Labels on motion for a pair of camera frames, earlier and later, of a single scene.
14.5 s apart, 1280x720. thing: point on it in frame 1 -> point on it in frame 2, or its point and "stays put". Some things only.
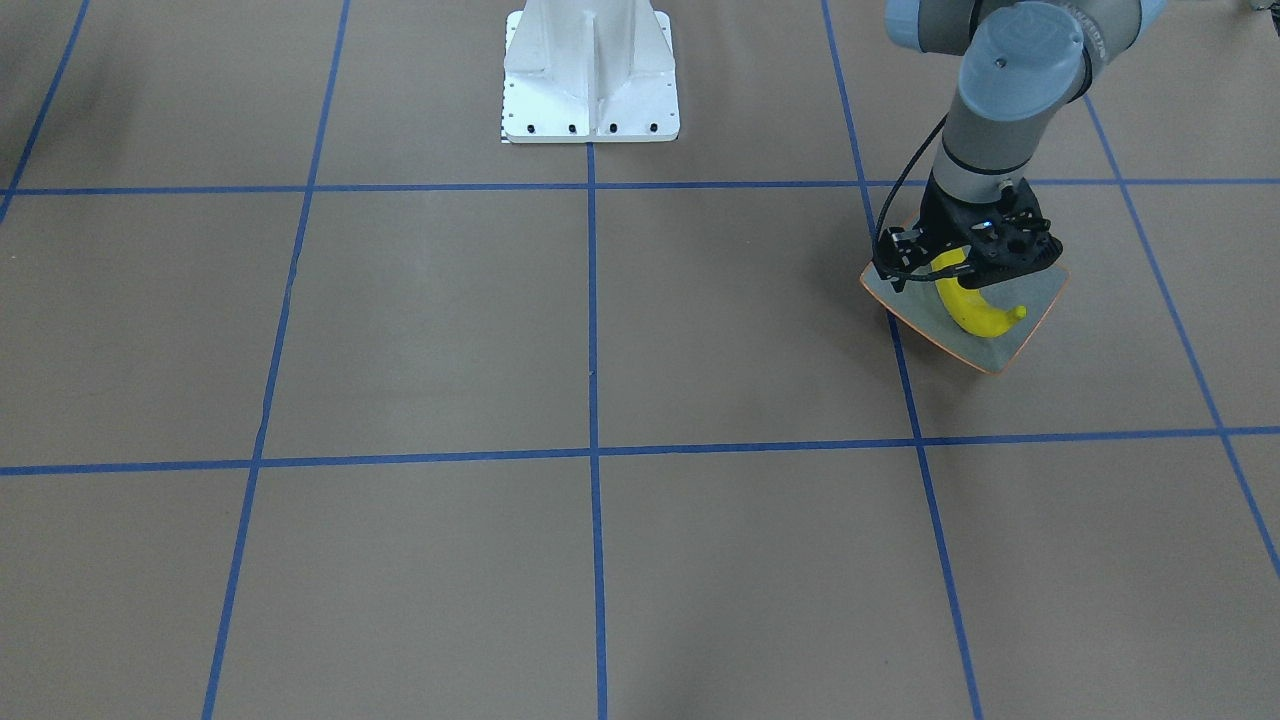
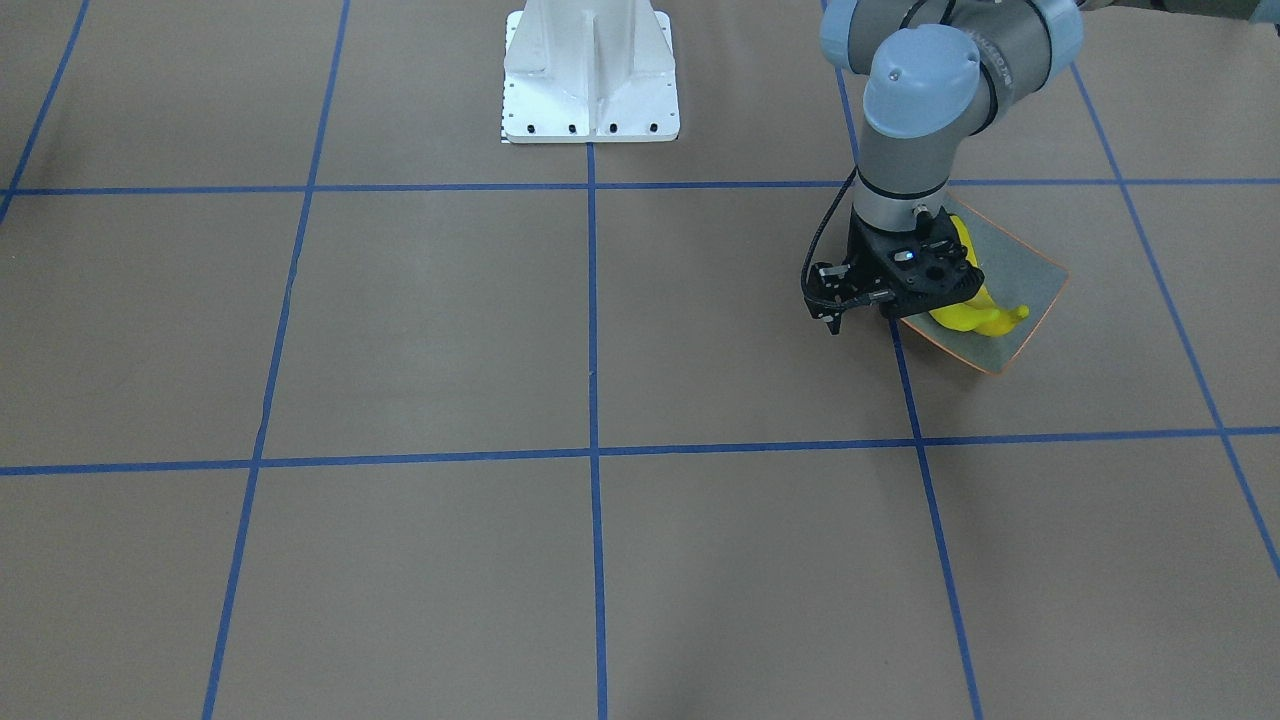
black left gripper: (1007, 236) -> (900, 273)
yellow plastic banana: (967, 307) stays put
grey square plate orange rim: (923, 313) stays put
